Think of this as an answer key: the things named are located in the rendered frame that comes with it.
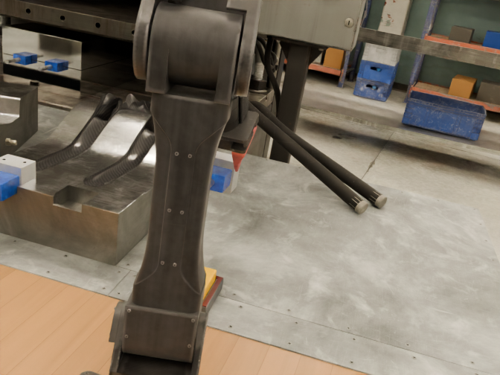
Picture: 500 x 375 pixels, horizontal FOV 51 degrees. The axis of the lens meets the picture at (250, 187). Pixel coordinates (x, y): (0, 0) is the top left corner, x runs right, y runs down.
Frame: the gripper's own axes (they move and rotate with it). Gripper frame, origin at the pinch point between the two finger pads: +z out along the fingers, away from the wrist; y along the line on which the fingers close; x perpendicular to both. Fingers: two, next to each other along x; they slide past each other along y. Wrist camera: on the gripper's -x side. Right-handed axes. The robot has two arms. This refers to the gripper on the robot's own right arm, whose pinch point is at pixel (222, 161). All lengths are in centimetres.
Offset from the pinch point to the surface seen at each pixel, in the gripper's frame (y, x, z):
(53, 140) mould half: 35.1, -3.2, 8.7
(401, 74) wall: -55, -549, 366
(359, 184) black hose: -22.8, -27.1, 27.5
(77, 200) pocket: 19.8, 12.4, 2.8
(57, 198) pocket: 21.5, 14.4, 0.5
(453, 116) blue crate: -88, -289, 212
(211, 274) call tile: -4.7, 18.5, 3.3
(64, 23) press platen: 71, -62, 26
